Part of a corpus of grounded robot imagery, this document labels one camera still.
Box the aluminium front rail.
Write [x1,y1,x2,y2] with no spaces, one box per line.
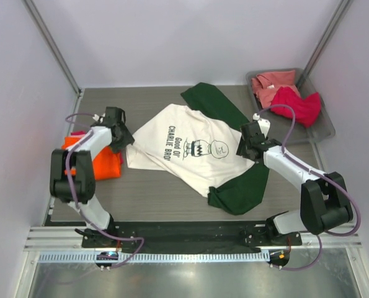
[24,227,362,251]

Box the left aluminium frame post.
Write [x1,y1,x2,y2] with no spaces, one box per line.
[22,0,82,97]

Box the folded magenta t shirt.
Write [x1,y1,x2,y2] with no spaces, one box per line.
[69,130,123,165]

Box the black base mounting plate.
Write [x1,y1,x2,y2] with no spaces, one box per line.
[81,220,303,254]

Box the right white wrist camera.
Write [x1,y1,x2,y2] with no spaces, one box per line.
[252,113,270,138]

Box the right aluminium frame post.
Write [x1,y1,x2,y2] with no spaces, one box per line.
[303,0,354,77]

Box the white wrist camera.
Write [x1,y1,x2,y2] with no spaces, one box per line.
[92,113,105,124]
[252,113,270,138]

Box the salmon pink t shirt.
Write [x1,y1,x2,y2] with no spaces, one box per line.
[251,70,300,108]

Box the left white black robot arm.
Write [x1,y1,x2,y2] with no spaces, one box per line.
[50,107,135,248]

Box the grey plastic tray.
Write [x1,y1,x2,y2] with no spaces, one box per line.
[245,68,336,145]

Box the white green raglan t shirt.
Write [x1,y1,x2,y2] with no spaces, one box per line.
[126,83,269,215]

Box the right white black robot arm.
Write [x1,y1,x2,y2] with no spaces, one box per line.
[237,120,361,246]

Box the crimson red t shirt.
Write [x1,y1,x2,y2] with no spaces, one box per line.
[270,87,321,128]

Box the aluminium frame post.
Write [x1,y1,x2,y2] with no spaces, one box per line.
[22,0,82,97]
[303,0,354,77]

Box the white slotted cable duct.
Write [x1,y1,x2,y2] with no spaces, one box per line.
[38,250,270,264]

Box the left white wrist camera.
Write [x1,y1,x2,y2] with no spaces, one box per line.
[92,113,105,124]

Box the folded orange t shirt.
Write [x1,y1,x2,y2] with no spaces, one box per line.
[61,136,123,181]

